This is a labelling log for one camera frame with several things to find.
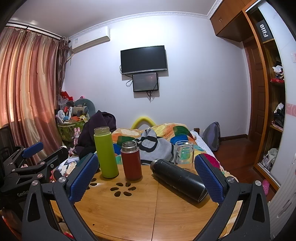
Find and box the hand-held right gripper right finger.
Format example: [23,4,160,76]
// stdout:
[193,154,271,241]

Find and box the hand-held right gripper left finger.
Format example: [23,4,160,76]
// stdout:
[22,153,100,241]

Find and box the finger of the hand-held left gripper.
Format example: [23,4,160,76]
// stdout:
[10,146,70,180]
[3,142,44,171]

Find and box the black thermos cup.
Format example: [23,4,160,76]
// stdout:
[150,159,210,203]

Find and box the clear glass cup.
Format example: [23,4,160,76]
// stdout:
[173,140,195,172]

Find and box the green thermos cup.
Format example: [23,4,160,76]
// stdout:
[94,126,119,179]

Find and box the red thermos cup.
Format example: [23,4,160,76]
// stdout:
[120,141,142,181]

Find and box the green storage basket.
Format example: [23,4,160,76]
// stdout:
[57,123,81,142]

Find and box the pink rabbit toy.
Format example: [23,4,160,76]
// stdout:
[73,127,82,144]

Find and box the grey backpack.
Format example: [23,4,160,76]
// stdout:
[202,122,221,152]

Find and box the dark purple jacket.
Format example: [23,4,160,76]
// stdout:
[75,110,117,161]

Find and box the colourful patchwork blanket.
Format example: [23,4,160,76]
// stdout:
[111,124,223,173]

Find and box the grey plush toy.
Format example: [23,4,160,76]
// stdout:
[72,98,96,117]

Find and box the red bag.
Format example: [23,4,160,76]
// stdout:
[60,91,74,103]

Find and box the pink striped curtain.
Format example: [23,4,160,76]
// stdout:
[0,23,70,164]

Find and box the grey and black sweater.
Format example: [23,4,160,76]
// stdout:
[134,128,175,163]

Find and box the yellow foam arch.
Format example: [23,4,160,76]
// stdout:
[131,116,158,129]

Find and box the wooden door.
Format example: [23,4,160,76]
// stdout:
[243,38,267,141]

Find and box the wooden wardrobe with shelves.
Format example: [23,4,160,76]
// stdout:
[243,0,296,193]

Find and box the small black monitor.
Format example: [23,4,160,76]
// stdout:
[132,72,159,93]

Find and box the white air conditioner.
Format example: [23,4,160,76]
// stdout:
[69,26,111,55]

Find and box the black printed box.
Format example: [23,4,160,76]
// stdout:
[255,19,275,44]

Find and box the wooden overhead cabinet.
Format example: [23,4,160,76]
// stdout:
[210,0,258,42]

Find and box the black wall television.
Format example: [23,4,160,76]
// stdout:
[120,45,168,75]

